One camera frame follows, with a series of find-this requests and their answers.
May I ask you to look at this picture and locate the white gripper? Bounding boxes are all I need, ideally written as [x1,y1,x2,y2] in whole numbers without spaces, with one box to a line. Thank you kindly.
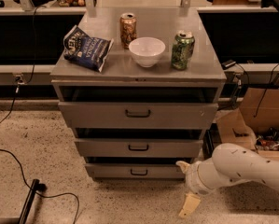
[175,161,215,218]

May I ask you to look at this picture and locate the grey bottom drawer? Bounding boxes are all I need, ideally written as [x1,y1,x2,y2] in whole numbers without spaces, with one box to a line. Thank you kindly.
[85,163,185,179]

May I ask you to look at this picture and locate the grey drawer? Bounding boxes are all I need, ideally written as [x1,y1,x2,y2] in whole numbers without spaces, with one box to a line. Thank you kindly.
[75,138,202,158]
[85,163,185,179]
[59,102,217,130]

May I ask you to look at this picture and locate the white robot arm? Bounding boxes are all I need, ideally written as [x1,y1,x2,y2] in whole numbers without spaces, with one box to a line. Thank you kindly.
[175,143,279,218]

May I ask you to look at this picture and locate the grey middle drawer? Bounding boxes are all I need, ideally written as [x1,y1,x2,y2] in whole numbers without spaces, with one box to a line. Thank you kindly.
[75,138,202,158]

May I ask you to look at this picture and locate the grey metal drawer cabinet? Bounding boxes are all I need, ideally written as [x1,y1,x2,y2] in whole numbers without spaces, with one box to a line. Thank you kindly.
[49,7,228,182]

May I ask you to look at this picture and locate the open cardboard box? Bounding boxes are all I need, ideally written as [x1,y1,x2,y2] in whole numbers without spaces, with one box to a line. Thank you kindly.
[216,88,279,161]

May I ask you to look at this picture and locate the grey top drawer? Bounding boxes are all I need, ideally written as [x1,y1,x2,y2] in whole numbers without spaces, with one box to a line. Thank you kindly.
[59,102,217,130]

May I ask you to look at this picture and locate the snack packets in box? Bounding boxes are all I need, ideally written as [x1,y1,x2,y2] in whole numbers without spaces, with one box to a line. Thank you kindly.
[256,127,279,151]

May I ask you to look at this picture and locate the small black device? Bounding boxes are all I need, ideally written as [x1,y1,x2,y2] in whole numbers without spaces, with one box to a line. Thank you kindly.
[221,60,236,69]

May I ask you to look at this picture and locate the white bowl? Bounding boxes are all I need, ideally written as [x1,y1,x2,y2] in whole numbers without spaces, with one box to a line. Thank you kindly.
[129,37,166,67]

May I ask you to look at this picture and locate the green soda can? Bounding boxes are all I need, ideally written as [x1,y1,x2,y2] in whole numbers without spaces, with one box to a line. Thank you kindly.
[171,31,195,70]

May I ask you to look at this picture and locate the black metal floor bar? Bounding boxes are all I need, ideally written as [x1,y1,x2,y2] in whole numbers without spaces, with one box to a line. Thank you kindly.
[0,178,41,224]

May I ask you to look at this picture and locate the orange soda can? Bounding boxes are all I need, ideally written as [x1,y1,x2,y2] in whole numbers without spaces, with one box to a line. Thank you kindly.
[119,12,137,49]

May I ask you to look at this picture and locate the blue chip bag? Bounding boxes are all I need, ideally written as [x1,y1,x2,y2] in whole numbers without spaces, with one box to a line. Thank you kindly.
[63,25,114,72]

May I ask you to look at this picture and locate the black floor cable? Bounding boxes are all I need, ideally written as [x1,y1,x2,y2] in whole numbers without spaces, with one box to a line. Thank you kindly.
[0,147,81,224]

